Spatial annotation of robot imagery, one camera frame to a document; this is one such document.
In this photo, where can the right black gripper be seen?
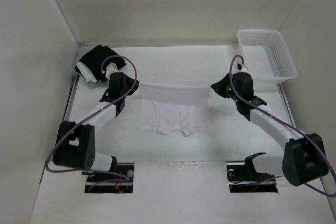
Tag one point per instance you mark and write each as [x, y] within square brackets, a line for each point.
[219, 86]

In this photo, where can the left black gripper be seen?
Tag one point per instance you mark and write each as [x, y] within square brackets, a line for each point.
[132, 82]

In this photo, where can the white tank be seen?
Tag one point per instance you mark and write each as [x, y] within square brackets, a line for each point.
[86, 72]
[166, 109]

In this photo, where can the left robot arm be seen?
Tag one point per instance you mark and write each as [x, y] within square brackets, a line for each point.
[75, 146]

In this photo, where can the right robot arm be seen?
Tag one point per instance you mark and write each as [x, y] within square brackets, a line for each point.
[304, 156]

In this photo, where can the folded grey tank top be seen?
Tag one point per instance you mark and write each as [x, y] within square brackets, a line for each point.
[99, 83]

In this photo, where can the folded white tank top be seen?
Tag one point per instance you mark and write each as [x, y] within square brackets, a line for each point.
[86, 72]

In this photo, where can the folded black tank top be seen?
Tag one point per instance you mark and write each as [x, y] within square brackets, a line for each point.
[97, 59]

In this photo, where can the white plastic basket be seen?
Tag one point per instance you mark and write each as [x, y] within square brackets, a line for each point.
[266, 55]

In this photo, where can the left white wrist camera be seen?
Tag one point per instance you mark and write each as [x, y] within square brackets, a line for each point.
[110, 69]

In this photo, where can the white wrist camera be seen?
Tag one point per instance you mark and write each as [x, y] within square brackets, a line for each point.
[242, 68]
[110, 69]

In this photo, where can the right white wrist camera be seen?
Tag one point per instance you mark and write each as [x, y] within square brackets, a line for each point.
[242, 68]

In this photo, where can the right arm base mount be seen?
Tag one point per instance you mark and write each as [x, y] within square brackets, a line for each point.
[244, 178]

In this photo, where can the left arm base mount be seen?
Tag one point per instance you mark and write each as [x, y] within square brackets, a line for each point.
[119, 183]

